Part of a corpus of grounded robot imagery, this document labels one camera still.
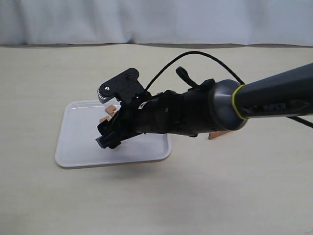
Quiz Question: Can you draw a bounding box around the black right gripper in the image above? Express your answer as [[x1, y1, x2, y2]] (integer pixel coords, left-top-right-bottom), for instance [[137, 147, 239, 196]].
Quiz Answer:
[[95, 93, 169, 149]]

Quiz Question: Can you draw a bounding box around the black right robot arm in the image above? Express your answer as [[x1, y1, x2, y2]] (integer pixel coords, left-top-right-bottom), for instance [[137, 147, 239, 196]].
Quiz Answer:
[[97, 64, 313, 149]]

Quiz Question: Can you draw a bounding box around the white plastic tray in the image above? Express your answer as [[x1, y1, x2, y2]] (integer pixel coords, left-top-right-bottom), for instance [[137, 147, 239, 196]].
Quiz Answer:
[[55, 99, 172, 168]]

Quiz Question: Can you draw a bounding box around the white backdrop cloth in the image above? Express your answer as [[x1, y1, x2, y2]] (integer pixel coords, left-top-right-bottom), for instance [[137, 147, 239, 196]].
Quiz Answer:
[[0, 0, 313, 46]]

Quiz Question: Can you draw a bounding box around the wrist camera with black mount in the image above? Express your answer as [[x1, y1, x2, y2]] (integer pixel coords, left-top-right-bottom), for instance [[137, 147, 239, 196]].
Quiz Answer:
[[97, 68, 145, 104]]

